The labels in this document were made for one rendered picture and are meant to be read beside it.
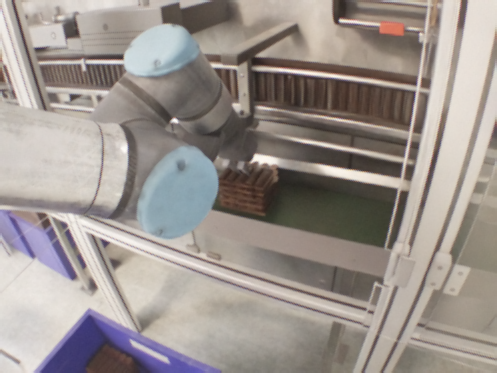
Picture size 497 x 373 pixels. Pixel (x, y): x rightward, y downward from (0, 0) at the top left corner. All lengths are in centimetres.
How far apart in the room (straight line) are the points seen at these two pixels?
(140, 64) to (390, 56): 65
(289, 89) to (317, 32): 28
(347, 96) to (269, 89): 16
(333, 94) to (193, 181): 43
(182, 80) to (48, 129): 22
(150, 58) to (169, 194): 19
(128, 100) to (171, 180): 17
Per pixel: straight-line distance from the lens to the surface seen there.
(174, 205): 33
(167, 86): 45
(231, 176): 73
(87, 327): 102
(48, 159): 28
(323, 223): 72
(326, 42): 96
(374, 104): 69
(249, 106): 73
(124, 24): 84
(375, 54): 94
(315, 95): 71
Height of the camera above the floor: 117
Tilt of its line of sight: 36 degrees down
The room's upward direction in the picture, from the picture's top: 4 degrees counter-clockwise
